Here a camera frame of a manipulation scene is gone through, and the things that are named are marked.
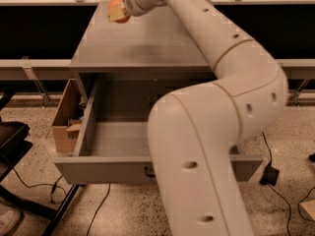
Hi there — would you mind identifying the orange fruit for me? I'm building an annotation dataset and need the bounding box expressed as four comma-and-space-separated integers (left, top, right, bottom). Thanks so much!
107, 0, 132, 25

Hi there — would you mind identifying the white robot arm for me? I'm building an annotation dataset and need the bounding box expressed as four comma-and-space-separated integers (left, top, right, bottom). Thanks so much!
107, 0, 288, 236

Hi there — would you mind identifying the grey open top drawer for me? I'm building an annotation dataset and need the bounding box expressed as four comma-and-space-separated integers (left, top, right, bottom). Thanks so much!
54, 78, 264, 185

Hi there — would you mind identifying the grey metal cabinet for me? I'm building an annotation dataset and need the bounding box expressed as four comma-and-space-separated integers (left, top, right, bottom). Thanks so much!
70, 0, 214, 98

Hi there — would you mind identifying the brown cardboard box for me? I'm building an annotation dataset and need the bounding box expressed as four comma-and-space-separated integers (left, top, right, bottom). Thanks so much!
52, 79, 85, 152

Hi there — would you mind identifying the black metal cart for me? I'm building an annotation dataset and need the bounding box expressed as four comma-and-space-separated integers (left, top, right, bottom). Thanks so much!
1, 95, 86, 236

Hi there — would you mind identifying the grey metal railing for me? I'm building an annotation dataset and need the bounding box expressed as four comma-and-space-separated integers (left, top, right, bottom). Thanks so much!
0, 0, 315, 107

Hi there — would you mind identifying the black power adapter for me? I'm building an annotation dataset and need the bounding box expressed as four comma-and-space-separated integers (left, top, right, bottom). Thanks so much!
260, 164, 280, 186

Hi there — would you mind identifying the white shoe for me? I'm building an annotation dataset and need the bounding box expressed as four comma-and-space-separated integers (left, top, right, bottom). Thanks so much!
0, 209, 21, 236

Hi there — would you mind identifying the black drawer handle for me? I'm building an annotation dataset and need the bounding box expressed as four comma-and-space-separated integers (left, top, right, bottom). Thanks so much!
145, 166, 156, 178

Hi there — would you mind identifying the black cable under drawer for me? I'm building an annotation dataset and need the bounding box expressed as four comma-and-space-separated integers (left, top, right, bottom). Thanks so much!
86, 182, 112, 236

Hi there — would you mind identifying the black cable left floor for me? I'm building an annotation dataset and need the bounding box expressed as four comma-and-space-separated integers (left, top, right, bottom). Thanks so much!
13, 166, 69, 205

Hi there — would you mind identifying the black power cable right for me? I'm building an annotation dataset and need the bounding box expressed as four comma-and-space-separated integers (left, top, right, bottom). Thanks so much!
260, 131, 293, 236

